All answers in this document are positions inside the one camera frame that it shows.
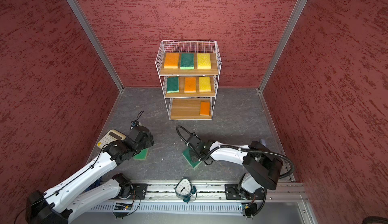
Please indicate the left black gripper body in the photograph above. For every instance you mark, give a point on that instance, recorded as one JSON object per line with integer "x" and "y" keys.
{"x": 148, "y": 142}

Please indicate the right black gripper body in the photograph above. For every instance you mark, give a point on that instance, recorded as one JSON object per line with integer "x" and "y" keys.
{"x": 197, "y": 153}

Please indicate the dark green sponge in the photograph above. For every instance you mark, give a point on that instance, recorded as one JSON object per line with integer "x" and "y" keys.
{"x": 187, "y": 61}
{"x": 172, "y": 85}
{"x": 191, "y": 158}

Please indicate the light green sponge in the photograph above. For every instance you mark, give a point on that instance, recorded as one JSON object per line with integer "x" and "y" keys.
{"x": 142, "y": 155}

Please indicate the orange sponge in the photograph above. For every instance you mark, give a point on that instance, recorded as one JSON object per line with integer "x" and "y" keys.
{"x": 171, "y": 61}
{"x": 205, "y": 108}
{"x": 190, "y": 85}

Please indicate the yellow sponge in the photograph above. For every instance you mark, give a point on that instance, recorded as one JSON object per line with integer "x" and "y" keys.
{"x": 203, "y": 61}
{"x": 205, "y": 84}

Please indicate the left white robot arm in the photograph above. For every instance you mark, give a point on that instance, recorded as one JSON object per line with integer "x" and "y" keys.
{"x": 66, "y": 201}

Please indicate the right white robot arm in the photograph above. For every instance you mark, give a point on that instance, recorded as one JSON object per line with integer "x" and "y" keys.
{"x": 263, "y": 166}

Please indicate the bottom wooden shelf board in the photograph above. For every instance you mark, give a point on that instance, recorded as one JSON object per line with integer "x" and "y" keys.
{"x": 187, "y": 109}

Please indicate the wooden shelf board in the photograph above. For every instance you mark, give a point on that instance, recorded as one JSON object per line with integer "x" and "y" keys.
{"x": 187, "y": 109}
{"x": 181, "y": 88}
{"x": 214, "y": 71}

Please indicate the middle wooden shelf board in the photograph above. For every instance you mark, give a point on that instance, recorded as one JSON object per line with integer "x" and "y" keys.
{"x": 181, "y": 88}

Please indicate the top wooden shelf board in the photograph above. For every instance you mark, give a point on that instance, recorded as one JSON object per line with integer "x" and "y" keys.
{"x": 214, "y": 71}

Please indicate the beige calculator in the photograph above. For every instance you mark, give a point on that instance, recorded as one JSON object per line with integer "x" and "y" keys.
{"x": 111, "y": 136}

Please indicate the white kitchen timer dial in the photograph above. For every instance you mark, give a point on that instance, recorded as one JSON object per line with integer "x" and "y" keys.
{"x": 185, "y": 190}

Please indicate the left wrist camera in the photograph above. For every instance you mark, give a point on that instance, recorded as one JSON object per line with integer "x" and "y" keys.
{"x": 136, "y": 123}

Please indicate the aluminium mounting rail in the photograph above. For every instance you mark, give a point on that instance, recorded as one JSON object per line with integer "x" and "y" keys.
{"x": 215, "y": 191}

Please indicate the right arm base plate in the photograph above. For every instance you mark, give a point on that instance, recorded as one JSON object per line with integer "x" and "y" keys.
{"x": 236, "y": 192}

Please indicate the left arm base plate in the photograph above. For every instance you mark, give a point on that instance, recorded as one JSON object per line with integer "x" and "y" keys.
{"x": 138, "y": 191}

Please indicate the white wire shelf rack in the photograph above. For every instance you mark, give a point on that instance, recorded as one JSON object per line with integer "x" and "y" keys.
{"x": 175, "y": 46}

